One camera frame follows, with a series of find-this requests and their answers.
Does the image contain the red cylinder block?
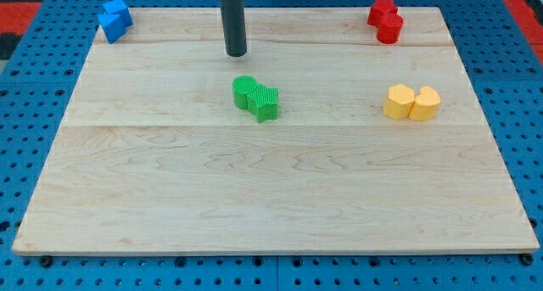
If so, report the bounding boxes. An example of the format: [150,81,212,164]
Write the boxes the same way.
[377,13,404,44]

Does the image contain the yellow hexagon block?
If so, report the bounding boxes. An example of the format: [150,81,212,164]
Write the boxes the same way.
[383,84,415,120]

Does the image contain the green cylinder block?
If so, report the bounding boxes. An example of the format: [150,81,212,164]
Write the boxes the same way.
[232,75,259,109]

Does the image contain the red star block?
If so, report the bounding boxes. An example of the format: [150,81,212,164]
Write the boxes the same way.
[367,0,398,27]

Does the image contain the blue cube block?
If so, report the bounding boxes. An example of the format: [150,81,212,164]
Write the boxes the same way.
[103,0,133,27]

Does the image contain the light wooden board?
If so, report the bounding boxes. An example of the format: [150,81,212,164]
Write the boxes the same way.
[13,7,540,256]

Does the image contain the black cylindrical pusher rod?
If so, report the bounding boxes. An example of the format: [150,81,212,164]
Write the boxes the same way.
[220,0,247,57]

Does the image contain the yellow heart block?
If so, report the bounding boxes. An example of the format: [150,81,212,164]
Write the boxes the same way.
[408,86,441,121]

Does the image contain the blue triangle block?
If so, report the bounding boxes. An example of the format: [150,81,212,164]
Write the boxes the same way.
[98,14,126,44]

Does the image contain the green star block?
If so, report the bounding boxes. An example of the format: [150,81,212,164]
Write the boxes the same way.
[247,85,279,123]

